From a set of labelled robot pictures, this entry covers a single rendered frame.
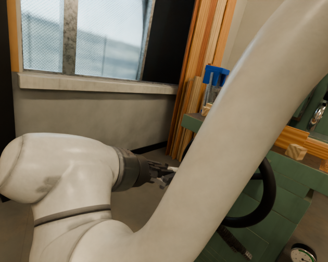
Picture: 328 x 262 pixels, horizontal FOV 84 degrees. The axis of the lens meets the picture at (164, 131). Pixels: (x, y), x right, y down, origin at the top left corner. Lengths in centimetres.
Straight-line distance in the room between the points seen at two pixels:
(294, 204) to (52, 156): 68
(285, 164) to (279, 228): 22
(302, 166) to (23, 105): 148
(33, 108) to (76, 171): 124
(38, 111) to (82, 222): 129
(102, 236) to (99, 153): 12
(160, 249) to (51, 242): 14
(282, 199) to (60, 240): 64
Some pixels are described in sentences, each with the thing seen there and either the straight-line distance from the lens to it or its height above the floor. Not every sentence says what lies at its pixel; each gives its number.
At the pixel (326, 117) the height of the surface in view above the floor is 103.
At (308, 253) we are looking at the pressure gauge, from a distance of 73.
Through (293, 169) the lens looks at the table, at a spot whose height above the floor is 87.
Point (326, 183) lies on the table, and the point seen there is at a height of 87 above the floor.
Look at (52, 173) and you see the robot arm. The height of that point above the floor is 93.
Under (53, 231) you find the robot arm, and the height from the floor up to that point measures 87.
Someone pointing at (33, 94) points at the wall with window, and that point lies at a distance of 148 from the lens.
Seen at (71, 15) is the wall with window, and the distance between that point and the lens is 156.
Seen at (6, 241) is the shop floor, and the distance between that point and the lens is 146.
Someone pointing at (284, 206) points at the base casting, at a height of 75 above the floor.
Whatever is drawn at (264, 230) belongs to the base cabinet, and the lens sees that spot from 81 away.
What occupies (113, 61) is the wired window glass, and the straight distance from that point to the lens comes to 177.
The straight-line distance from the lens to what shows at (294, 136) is 77.
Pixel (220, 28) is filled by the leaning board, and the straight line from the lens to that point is 280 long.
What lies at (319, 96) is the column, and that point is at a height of 110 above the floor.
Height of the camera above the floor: 109
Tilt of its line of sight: 20 degrees down
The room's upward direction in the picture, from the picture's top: 13 degrees clockwise
